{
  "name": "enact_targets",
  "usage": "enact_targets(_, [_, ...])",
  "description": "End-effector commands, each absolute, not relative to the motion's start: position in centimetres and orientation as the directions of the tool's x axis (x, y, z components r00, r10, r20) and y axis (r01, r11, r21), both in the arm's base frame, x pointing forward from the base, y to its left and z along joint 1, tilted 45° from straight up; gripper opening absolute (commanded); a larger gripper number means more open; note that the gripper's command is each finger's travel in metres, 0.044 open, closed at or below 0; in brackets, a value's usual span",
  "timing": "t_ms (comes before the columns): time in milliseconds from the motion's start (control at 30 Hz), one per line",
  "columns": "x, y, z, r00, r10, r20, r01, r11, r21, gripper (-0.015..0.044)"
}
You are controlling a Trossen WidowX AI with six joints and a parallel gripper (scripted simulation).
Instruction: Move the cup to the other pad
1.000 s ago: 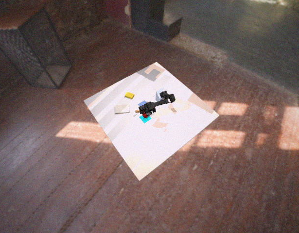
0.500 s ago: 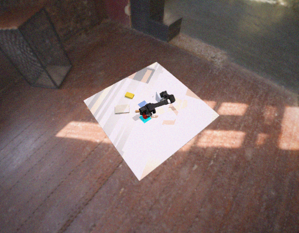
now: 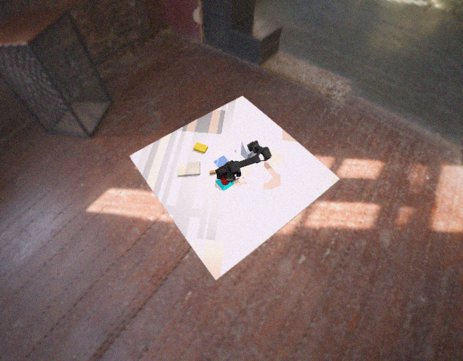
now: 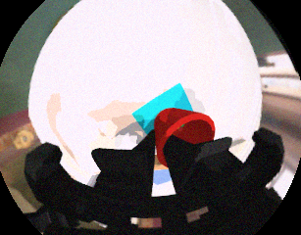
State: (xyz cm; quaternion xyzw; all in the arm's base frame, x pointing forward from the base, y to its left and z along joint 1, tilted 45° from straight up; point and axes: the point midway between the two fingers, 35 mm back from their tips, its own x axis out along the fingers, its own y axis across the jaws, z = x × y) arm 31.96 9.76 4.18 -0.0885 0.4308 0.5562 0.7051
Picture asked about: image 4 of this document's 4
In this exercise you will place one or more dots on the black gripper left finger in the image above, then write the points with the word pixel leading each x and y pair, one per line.
pixel 140 159

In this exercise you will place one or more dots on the red cup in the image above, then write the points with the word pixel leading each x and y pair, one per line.
pixel 197 128

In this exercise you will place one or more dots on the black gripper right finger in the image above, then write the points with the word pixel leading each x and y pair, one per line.
pixel 182 157

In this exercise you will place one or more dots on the brown rectangular bar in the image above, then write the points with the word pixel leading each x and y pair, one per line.
pixel 157 164

